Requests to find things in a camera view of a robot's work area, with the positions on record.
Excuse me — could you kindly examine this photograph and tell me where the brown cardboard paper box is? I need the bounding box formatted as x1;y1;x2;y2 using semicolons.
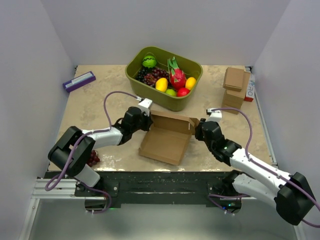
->
138;110;200;166

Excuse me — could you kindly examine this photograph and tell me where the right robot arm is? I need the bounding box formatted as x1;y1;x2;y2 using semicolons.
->
195;118;320;226

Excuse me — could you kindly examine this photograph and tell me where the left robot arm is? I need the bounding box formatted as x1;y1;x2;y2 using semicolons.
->
45;106;153;196

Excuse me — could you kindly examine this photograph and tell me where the top folded cardboard box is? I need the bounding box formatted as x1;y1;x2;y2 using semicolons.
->
222;67;245;92

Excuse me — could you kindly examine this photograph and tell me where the white red printed box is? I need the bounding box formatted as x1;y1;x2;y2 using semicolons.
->
244;74;256;102

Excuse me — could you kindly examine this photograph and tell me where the purple flat box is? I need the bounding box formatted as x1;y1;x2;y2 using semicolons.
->
62;71;96;93

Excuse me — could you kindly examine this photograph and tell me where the green lime toy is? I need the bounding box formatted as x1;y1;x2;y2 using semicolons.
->
165;88;177;97

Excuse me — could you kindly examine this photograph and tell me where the red apple toy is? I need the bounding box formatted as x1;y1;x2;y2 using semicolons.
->
176;87;190;97

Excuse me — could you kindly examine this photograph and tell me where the yellow mango toy left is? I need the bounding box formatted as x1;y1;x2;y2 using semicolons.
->
155;77;168;92

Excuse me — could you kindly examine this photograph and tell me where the yellow mango toy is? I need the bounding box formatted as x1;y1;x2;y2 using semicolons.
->
155;77;168;92
185;77;197;91

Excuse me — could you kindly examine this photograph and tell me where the red grape bunch in bin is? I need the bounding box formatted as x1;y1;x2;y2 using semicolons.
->
143;67;169;88

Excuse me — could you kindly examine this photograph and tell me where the yellow mango toy right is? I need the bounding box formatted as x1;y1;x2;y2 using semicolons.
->
185;77;197;91

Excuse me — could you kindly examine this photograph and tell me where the olive green plastic bin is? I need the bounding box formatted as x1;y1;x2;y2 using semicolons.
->
125;46;203;112

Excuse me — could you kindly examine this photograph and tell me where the dark purple grape bunch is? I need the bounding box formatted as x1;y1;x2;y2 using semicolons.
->
135;67;150;83

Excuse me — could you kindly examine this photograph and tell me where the pink dragon fruit toy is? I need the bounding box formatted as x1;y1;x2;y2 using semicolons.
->
167;56;187;91

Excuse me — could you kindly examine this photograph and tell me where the stack of folded cardboard boxes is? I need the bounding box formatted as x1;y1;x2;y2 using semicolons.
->
221;71;251;109

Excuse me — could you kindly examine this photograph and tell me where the green watermelon toy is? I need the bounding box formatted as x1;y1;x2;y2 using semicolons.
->
142;55;157;69

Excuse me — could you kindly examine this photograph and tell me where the red grape bunch on table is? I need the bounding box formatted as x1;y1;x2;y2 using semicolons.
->
86;150;101;167

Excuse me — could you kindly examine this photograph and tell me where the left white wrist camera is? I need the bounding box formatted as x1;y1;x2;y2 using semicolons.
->
137;98;153;117

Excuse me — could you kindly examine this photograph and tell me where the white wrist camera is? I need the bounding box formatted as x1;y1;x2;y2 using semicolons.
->
205;108;223;123
137;98;153;117

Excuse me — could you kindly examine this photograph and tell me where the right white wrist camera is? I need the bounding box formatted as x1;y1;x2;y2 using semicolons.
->
205;108;223;123

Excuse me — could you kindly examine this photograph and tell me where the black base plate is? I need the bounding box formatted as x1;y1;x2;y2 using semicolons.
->
44;171;252;210

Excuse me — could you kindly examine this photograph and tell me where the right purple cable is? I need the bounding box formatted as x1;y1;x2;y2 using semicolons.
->
208;107;320;229

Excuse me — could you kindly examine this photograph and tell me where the purple cable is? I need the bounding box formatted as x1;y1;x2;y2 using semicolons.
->
208;107;320;229
44;91;143;215

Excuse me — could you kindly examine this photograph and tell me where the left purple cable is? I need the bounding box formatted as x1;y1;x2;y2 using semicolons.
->
44;91;143;215

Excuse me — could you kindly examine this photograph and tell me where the aluminium frame rail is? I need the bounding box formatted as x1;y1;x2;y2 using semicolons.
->
18;149;307;240

